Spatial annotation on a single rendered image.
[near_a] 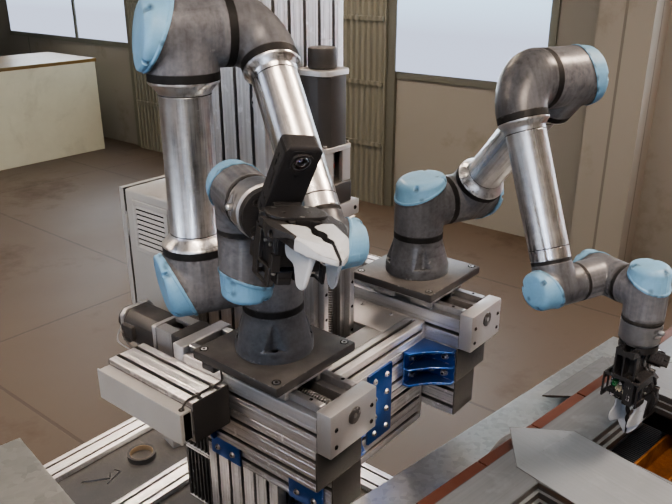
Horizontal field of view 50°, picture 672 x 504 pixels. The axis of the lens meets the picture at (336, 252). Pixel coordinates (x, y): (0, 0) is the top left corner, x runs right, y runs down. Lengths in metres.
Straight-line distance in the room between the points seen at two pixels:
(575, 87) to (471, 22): 3.58
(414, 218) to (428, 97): 3.62
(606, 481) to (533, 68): 0.76
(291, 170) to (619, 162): 3.75
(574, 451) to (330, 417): 0.49
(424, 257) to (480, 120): 3.42
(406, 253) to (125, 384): 0.68
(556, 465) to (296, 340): 0.54
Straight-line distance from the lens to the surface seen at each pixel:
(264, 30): 1.18
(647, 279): 1.41
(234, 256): 0.99
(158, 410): 1.46
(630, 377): 1.49
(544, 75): 1.41
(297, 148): 0.79
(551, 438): 1.54
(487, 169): 1.67
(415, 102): 5.32
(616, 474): 1.49
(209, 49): 1.17
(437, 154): 5.29
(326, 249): 0.73
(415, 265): 1.70
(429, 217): 1.67
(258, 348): 1.35
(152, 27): 1.15
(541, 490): 1.43
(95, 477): 2.54
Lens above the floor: 1.72
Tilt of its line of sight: 22 degrees down
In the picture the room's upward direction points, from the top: straight up
